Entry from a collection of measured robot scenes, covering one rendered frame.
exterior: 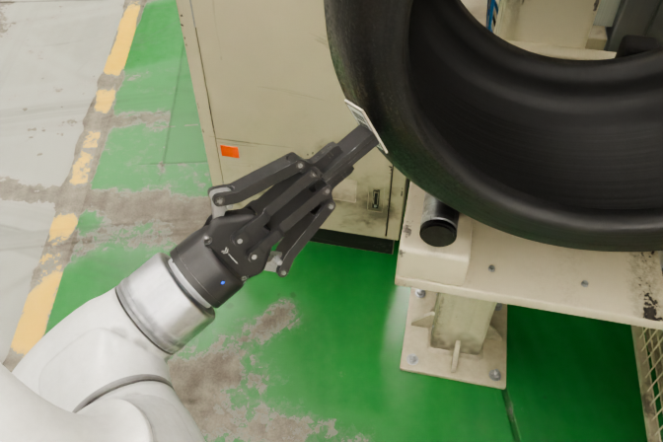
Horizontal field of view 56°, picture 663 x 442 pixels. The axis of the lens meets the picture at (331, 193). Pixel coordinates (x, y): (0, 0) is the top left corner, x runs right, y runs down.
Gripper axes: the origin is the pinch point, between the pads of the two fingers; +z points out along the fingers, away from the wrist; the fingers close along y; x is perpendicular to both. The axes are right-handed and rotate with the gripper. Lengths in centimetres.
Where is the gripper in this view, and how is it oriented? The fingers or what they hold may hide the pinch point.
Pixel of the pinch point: (344, 154)
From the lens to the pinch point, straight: 65.0
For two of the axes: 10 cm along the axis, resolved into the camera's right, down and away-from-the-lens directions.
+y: 4.9, 6.7, 5.6
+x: 4.2, 3.8, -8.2
